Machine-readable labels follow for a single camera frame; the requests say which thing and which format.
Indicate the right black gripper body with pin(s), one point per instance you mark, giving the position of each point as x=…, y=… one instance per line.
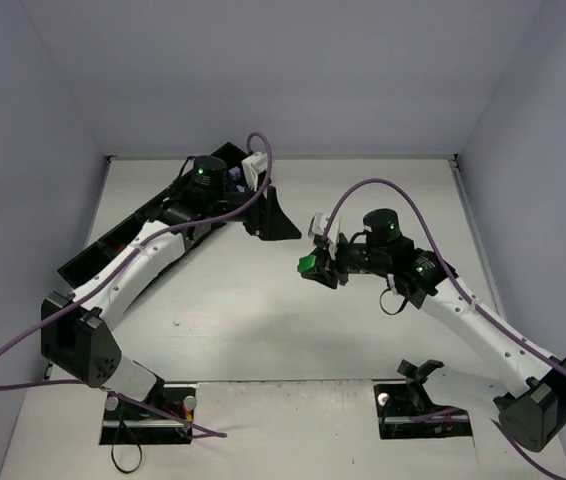
x=327, y=267

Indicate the green lego brick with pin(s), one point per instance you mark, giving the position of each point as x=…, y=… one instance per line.
x=306, y=263

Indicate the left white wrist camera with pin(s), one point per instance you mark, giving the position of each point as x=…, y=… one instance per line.
x=253, y=167

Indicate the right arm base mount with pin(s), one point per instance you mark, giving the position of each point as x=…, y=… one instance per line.
x=405, y=411

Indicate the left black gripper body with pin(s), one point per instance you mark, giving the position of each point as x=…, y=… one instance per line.
x=255, y=216

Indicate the black five-compartment sorting tray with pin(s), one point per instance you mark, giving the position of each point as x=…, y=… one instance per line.
x=203, y=191

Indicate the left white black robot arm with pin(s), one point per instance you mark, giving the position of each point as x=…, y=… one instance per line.
x=109, y=275

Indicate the purple lego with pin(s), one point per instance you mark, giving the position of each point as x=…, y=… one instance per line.
x=235, y=175

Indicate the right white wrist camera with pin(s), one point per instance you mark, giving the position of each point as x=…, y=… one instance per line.
x=324, y=233

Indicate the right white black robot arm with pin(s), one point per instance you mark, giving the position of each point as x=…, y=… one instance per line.
x=532, y=409

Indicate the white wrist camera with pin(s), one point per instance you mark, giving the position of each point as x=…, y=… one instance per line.
x=253, y=167
x=324, y=233

